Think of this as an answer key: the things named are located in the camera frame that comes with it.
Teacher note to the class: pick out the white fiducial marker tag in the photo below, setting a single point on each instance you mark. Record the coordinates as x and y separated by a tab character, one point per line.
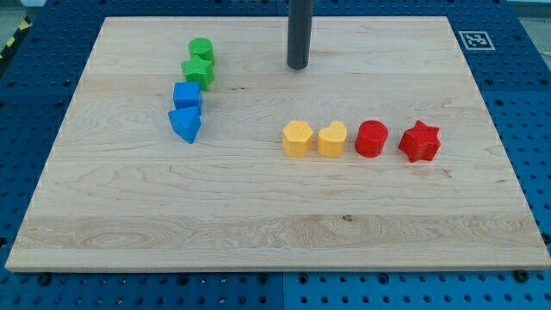
476	40

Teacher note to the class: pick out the green cylinder block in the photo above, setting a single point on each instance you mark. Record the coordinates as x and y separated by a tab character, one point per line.
202	47

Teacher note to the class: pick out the yellow hexagon block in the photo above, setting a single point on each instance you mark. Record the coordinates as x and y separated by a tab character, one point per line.
297	137

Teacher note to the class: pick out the light wooden board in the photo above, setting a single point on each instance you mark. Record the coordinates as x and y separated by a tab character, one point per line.
122	192

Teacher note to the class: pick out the black bolt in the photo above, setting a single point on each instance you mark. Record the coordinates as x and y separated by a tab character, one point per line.
44	279
521	276

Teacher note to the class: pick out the blue cube block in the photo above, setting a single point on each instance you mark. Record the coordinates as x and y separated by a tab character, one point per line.
186	95

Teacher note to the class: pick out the red star block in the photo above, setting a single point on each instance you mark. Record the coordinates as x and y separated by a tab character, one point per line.
421	142

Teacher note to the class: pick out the black bolt front right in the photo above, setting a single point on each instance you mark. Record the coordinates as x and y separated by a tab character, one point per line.
521	276

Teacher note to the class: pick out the red cylinder block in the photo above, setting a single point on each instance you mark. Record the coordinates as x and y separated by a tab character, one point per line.
371	138

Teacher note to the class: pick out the black bolt front left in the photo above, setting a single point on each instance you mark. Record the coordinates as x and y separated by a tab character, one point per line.
44	279

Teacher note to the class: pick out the green star block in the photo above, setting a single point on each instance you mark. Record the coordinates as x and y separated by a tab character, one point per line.
199	70

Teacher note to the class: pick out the blue triangle block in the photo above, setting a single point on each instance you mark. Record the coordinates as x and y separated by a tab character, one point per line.
186	122

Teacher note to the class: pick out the yellow heart block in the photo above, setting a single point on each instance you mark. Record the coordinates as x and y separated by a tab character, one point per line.
331	140

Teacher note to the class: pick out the dark grey cylindrical pointer rod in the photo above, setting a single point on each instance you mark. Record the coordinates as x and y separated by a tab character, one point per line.
300	14

